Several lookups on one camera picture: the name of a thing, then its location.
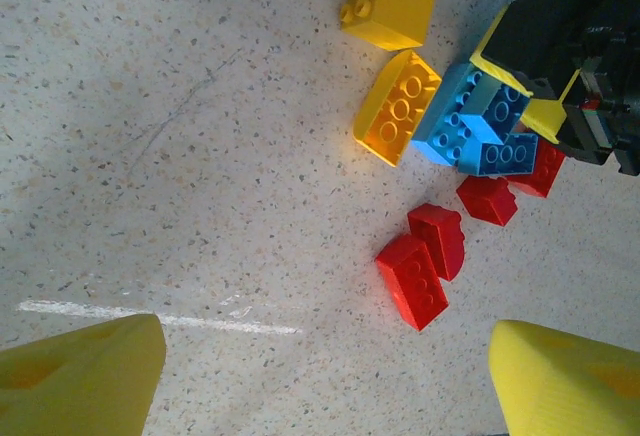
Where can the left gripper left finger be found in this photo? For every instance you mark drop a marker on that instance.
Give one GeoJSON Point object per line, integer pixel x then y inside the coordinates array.
{"type": "Point", "coordinates": [75, 386]}

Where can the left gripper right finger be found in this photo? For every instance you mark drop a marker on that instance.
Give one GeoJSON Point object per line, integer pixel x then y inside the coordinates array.
{"type": "Point", "coordinates": [565, 386]}

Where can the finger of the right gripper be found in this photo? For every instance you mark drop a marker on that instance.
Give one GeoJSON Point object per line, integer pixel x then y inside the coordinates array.
{"type": "Point", "coordinates": [535, 41]}
{"type": "Point", "coordinates": [547, 118]}

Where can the red 2x4 lego brick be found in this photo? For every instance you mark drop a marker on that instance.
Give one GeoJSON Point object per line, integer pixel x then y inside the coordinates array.
{"type": "Point", "coordinates": [412, 281]}
{"type": "Point", "coordinates": [545, 171]}

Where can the small blue lego brick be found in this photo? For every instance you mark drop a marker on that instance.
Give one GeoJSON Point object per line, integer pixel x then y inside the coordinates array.
{"type": "Point", "coordinates": [492, 111]}

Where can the blue 2x4 lego brick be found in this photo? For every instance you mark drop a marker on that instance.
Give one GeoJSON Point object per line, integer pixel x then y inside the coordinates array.
{"type": "Point", "coordinates": [440, 126]}
{"type": "Point", "coordinates": [500, 156]}

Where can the red 2x2 lego brick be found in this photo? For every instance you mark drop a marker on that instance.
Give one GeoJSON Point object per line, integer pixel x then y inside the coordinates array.
{"type": "Point", "coordinates": [487, 201]}

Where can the yellow 2x2 lego brick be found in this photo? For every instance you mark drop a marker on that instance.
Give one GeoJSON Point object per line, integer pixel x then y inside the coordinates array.
{"type": "Point", "coordinates": [395, 6]}

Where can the yellow 2x4 lego brick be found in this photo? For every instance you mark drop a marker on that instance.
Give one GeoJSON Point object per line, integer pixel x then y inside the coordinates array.
{"type": "Point", "coordinates": [395, 116]}

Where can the red curved lego brick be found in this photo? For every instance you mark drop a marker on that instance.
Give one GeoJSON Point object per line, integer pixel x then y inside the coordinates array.
{"type": "Point", "coordinates": [440, 241]}

